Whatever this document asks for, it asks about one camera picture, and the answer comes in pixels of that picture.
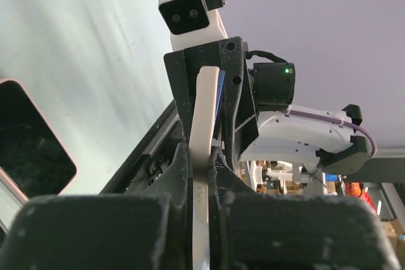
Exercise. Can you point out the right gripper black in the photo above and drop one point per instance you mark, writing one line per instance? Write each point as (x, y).
(252, 79)

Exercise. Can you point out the beige phone case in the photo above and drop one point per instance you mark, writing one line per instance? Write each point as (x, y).
(201, 135)

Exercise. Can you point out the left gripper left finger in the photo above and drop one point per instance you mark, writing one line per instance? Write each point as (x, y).
(150, 230)

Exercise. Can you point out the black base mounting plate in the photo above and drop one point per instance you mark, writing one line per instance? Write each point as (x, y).
(151, 157)

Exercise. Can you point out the pink phone case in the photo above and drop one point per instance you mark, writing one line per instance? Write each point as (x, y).
(41, 118)

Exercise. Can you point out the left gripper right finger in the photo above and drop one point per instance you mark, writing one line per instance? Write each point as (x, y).
(249, 230)

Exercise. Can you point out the black phone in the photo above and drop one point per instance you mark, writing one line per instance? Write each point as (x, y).
(216, 141)

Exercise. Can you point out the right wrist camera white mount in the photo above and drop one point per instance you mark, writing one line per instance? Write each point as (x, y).
(192, 22)

